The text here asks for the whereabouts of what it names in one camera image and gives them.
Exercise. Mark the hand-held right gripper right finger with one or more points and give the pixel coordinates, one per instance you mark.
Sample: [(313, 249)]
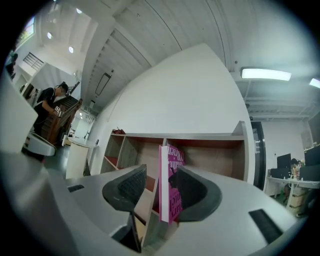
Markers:
[(200, 195)]

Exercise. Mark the black hanging frame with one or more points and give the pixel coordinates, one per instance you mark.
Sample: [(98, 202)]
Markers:
[(103, 83)]

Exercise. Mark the dark red cloth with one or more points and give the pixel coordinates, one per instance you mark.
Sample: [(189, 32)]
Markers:
[(118, 131)]

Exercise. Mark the dark glass door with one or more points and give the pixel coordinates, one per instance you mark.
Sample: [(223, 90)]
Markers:
[(258, 155)]

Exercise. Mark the long white office desk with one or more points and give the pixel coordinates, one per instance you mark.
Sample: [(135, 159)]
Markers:
[(295, 183)]

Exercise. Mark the dark wooden staircase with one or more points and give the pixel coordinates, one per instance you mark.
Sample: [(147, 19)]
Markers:
[(62, 120)]

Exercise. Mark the pink book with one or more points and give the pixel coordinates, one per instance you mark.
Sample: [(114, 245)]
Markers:
[(165, 187)]

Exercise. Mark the round ceiling light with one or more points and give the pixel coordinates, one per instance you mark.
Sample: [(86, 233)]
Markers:
[(49, 35), (71, 49), (78, 10)]

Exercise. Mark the small black device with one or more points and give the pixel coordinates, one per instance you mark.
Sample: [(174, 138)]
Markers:
[(97, 142)]

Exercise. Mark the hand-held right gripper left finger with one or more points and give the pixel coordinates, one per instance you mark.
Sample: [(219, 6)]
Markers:
[(125, 187)]

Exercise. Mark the black computer monitor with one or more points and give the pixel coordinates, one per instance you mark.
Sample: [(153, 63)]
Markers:
[(283, 160), (312, 157)]

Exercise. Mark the grey wooden desk shelf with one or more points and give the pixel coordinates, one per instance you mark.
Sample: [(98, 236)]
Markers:
[(212, 155)]

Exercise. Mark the white ribbed pedestal table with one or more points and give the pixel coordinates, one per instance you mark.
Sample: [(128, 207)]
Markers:
[(77, 157)]

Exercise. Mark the rectangular ceiling light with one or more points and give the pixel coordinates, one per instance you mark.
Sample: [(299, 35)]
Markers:
[(315, 83), (266, 74)]

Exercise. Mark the black balcony railing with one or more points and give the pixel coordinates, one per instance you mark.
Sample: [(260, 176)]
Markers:
[(33, 61)]

